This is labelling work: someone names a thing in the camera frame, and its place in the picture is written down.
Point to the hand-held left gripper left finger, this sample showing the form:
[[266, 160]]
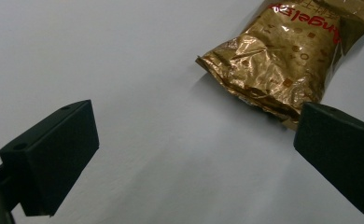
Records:
[[49, 161]]

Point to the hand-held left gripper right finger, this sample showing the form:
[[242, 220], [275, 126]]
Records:
[[342, 146]]

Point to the gold foil snack bag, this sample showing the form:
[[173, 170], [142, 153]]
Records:
[[282, 59]]

